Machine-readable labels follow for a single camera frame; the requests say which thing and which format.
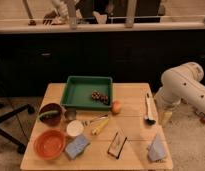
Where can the dark grape bunch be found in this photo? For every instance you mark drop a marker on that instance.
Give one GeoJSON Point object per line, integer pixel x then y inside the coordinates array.
{"type": "Point", "coordinates": [97, 96]}

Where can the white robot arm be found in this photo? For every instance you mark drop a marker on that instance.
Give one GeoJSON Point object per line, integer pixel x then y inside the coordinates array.
{"type": "Point", "coordinates": [180, 83]}

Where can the green plastic tray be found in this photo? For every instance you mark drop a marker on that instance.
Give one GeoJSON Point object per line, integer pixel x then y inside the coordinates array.
{"type": "Point", "coordinates": [79, 89]}

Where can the orange peach fruit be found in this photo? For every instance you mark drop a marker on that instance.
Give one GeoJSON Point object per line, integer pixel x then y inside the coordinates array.
{"type": "Point", "coordinates": [116, 107]}

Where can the small metal cup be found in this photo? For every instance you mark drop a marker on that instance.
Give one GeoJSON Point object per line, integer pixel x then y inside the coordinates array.
{"type": "Point", "coordinates": [70, 114]}

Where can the yellow corn toy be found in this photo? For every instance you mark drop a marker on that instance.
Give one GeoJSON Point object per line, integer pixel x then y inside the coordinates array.
{"type": "Point", "coordinates": [98, 128]}

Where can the white round cup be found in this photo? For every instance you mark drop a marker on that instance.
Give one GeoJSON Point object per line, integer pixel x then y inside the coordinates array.
{"type": "Point", "coordinates": [74, 128]}

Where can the green cucumber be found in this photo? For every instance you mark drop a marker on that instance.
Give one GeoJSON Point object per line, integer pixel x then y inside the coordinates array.
{"type": "Point", "coordinates": [48, 114]}

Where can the brown rectangular box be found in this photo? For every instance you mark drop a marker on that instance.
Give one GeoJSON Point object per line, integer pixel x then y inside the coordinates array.
{"type": "Point", "coordinates": [116, 146]}

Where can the dark brown bowl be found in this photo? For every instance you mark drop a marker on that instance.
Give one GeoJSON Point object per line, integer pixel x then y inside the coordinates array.
{"type": "Point", "coordinates": [55, 120]}

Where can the blue sponge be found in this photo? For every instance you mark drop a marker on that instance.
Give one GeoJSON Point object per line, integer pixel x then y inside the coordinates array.
{"type": "Point", "coordinates": [77, 146]}

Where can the orange plastic bowl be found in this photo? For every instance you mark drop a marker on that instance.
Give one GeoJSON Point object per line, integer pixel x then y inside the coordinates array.
{"type": "Point", "coordinates": [50, 144]}

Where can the light blue folded cloth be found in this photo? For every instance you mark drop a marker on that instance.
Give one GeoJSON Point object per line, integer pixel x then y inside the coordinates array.
{"type": "Point", "coordinates": [156, 150]}

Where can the black office chair base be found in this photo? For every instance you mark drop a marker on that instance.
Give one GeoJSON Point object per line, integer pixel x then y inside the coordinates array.
{"type": "Point", "coordinates": [10, 122]}

